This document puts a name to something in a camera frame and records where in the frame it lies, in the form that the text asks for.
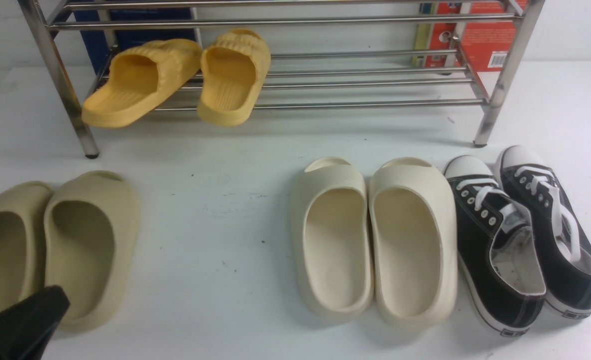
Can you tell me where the right cream foam slide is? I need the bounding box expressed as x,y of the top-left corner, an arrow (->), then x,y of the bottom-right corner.
368,157 -> 458,331

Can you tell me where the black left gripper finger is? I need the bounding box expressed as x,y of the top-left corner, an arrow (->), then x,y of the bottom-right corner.
0,285 -> 70,360

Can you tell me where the yellow rubber slipper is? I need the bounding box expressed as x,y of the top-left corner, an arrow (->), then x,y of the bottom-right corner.
196,28 -> 272,126
81,38 -> 202,129

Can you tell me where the left black canvas sneaker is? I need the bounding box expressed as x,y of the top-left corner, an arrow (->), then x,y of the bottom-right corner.
443,155 -> 547,338

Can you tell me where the left khaki foam slide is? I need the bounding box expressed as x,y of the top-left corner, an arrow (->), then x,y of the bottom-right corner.
0,181 -> 54,312

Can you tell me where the stainless steel shoe rack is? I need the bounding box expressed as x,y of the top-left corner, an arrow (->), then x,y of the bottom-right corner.
17,0 -> 546,160

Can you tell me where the right khaki foam slide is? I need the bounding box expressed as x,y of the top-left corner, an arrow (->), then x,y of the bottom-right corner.
44,170 -> 142,333

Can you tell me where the cream foam slide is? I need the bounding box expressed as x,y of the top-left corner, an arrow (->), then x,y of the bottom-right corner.
368,157 -> 458,331
288,156 -> 374,322

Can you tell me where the left cream foam slide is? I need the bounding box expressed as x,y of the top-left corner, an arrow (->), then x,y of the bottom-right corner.
288,156 -> 374,322

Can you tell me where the right black canvas sneaker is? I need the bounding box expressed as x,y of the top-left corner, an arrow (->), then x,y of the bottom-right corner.
495,145 -> 591,321

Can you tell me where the red box behind rack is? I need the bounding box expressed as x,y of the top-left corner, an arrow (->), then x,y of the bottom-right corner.
414,0 -> 517,72

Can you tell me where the khaki foam slide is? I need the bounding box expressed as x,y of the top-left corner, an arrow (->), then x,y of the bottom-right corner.
0,181 -> 54,312
44,170 -> 142,333

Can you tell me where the black canvas sneaker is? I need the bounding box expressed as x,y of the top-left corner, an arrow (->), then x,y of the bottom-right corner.
443,155 -> 547,338
495,145 -> 591,321

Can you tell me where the blue box behind rack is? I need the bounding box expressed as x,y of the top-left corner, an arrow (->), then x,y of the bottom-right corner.
73,7 -> 202,74

